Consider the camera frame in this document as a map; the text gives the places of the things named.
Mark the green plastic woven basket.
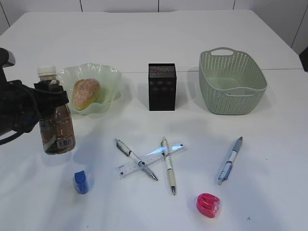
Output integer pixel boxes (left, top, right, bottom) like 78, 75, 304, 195
199, 47, 268, 116

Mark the white grey click pen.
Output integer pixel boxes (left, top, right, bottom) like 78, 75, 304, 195
115, 139, 158, 181

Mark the brown plastic drink bottle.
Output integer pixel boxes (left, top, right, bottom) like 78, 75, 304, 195
38, 65, 76, 155

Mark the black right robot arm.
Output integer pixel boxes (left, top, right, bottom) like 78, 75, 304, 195
299, 47, 308, 72

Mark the black mesh pen holder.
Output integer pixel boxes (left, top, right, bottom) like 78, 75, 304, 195
148, 64, 177, 111

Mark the clear plastic ruler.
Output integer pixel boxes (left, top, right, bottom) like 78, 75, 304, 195
116, 141, 186, 179

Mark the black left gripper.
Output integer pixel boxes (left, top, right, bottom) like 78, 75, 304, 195
0, 67, 69, 136

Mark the pink pencil sharpener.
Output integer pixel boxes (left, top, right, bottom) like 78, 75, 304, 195
196, 193, 220, 215

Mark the green wavy glass plate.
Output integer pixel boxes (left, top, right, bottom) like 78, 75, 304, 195
58, 63, 122, 116

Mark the light blue click pen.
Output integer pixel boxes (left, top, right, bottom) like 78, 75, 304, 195
217, 137, 243, 185

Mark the cream white click pen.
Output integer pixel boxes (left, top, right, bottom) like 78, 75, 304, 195
161, 137, 177, 195

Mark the blue pencil sharpener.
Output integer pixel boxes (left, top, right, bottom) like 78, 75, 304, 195
73, 170, 89, 194

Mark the sugared bread loaf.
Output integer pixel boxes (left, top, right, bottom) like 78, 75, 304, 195
72, 78, 101, 111

